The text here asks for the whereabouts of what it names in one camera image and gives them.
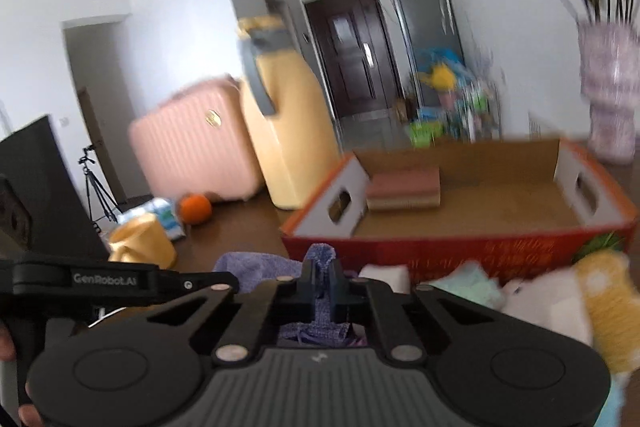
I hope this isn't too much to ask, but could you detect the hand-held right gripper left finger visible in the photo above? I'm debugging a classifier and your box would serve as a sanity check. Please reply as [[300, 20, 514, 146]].
[[145, 259, 321, 367]]

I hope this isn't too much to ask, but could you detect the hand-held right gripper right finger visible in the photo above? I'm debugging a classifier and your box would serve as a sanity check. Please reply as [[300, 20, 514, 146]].
[[327, 258, 497, 367]]

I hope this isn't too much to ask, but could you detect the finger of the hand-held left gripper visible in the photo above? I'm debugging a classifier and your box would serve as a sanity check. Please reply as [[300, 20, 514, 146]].
[[150, 270, 237, 308]]

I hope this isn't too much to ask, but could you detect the blue-purple knit cloth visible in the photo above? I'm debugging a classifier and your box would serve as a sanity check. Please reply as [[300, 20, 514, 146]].
[[277, 243, 368, 349]]

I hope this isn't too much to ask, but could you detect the lavender towel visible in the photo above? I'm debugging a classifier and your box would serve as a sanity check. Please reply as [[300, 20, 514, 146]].
[[214, 251, 303, 294]]

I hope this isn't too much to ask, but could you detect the red cardboard box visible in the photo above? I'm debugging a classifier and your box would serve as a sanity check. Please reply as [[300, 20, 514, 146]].
[[280, 137, 638, 285]]

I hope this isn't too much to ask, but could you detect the light blue cloth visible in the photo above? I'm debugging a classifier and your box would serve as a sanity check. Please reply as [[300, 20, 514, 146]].
[[597, 372, 632, 427]]

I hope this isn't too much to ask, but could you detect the person's left hand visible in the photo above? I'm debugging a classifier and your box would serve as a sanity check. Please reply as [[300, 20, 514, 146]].
[[0, 321, 47, 427]]

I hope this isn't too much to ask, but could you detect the yellow mug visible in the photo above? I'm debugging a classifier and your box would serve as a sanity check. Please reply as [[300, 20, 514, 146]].
[[107, 213, 177, 269]]

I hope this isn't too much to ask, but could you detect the orange fruit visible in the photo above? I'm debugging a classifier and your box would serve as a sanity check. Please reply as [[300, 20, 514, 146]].
[[178, 193, 213, 225]]

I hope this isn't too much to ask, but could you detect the blue white tissue pack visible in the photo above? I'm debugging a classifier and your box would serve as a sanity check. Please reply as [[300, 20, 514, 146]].
[[117, 198, 187, 240]]

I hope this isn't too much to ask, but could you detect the black monitor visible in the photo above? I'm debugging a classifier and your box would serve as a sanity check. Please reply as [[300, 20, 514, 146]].
[[0, 114, 108, 260]]

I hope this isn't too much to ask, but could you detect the pink folded towel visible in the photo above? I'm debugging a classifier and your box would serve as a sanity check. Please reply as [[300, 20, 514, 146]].
[[366, 167, 442, 211]]

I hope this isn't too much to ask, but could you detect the mint green plush ball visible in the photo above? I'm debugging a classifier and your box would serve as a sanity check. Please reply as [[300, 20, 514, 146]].
[[425, 261, 506, 308]]

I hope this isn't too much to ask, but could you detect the pink ribbed suitcase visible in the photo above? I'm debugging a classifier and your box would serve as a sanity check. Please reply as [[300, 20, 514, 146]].
[[129, 76, 266, 218]]

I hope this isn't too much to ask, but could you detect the yellow thermos jug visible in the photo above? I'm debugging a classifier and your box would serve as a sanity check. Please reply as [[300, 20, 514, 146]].
[[236, 14, 346, 211]]

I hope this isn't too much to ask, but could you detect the white plush ball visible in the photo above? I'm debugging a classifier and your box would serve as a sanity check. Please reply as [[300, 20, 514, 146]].
[[500, 269, 596, 343]]

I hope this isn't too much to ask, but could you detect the small storage rack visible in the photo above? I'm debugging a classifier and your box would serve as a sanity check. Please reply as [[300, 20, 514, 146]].
[[450, 77, 502, 142]]

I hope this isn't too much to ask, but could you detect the dark wooden entrance door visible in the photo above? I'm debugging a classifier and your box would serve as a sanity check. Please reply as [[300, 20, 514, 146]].
[[305, 0, 408, 118]]

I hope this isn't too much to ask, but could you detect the yellow toy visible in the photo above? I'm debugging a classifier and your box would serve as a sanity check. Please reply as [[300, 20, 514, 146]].
[[417, 62, 457, 92]]

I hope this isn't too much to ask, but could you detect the blue plastic toy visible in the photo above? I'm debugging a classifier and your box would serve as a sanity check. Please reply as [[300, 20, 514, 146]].
[[415, 48, 466, 75]]

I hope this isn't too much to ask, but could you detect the green leaf sprig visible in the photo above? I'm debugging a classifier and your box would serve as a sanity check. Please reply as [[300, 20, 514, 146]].
[[575, 232, 626, 258]]

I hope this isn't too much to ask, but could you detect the yellow paw plush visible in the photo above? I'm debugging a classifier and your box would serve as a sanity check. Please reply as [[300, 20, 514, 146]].
[[572, 249, 640, 375]]

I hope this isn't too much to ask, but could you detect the grey refrigerator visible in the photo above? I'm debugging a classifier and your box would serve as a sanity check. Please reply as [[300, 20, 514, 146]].
[[385, 0, 468, 108]]

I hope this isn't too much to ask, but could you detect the pink textured vase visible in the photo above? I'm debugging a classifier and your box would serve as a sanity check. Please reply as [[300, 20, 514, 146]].
[[577, 19, 640, 165]]

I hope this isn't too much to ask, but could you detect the black camera tripod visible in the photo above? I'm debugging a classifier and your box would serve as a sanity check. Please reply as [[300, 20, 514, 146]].
[[77, 146, 118, 224]]

